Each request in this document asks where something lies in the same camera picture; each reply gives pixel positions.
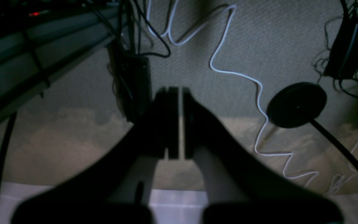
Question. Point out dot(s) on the black equipment at right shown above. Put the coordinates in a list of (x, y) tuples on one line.
[(342, 61)]

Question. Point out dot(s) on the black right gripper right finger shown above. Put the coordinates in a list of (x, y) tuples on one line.
[(240, 189)]

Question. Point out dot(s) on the black round disc base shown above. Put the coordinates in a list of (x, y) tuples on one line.
[(296, 105)]

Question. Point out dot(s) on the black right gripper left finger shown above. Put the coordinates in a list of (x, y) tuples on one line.
[(117, 188)]

